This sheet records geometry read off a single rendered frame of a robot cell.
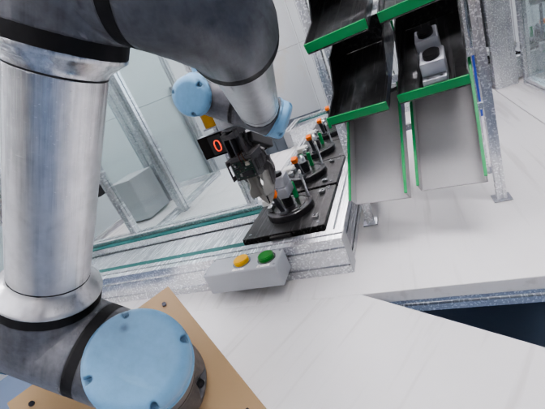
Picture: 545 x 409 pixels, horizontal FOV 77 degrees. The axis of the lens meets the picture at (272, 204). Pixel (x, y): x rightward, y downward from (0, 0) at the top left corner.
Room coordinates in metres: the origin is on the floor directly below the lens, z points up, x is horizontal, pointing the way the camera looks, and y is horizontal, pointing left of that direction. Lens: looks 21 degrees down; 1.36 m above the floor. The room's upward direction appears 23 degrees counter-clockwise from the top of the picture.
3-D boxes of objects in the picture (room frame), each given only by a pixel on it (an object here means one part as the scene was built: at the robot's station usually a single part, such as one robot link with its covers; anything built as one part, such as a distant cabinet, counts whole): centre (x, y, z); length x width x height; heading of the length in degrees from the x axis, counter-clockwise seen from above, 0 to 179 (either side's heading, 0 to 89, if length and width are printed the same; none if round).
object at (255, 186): (0.81, 0.02, 1.10); 0.06 x 0.03 x 0.09; 154
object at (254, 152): (0.80, 0.01, 1.21); 0.09 x 0.08 x 0.12; 154
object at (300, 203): (0.92, -0.04, 0.98); 0.14 x 0.14 x 0.02
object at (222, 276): (0.76, 0.13, 0.93); 0.21 x 0.07 x 0.06; 64
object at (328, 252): (0.90, 0.27, 0.91); 0.89 x 0.06 x 0.11; 64
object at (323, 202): (0.92, -0.04, 0.96); 0.24 x 0.24 x 0.02; 64
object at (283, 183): (0.92, -0.05, 1.06); 0.08 x 0.04 x 0.07; 154
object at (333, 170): (1.14, -0.16, 1.01); 0.24 x 0.24 x 0.13; 64
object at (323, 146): (1.36, -0.27, 1.01); 0.24 x 0.24 x 0.13; 64
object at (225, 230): (1.07, 0.21, 0.91); 0.84 x 0.28 x 0.10; 64
